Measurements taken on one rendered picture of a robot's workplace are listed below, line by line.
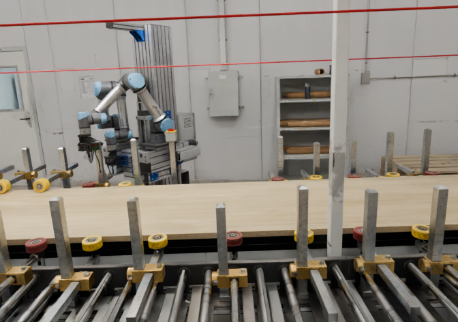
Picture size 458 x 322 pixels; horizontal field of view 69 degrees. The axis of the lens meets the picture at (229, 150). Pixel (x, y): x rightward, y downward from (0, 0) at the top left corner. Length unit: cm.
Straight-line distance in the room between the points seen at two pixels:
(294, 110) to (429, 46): 189
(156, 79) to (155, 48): 27
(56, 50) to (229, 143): 283
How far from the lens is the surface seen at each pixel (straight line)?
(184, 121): 326
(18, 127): 608
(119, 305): 131
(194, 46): 487
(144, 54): 315
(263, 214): 166
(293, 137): 484
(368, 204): 132
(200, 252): 156
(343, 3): 134
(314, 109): 483
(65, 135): 566
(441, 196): 143
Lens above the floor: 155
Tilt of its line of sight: 12 degrees down
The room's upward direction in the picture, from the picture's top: 2 degrees counter-clockwise
